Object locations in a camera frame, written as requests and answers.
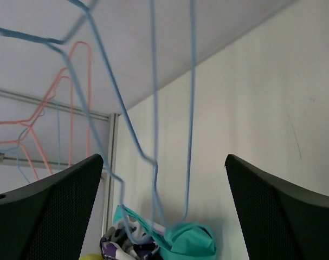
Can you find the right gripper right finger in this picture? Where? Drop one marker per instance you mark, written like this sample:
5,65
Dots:
278,219

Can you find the light blue wire hanger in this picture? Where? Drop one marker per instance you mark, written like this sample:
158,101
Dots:
18,144

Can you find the aluminium frame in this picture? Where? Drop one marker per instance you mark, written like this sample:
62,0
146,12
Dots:
83,144

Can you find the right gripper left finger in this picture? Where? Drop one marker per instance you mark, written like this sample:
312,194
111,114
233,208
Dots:
48,219

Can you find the pink wire hanger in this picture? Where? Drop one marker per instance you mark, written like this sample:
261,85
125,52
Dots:
49,96
45,129

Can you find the olive yellow trousers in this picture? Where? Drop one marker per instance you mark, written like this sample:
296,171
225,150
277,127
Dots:
91,256

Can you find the teal trousers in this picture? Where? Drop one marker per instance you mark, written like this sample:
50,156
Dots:
186,241

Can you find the purple white patterned trousers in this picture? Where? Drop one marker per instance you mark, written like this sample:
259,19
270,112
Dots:
115,244

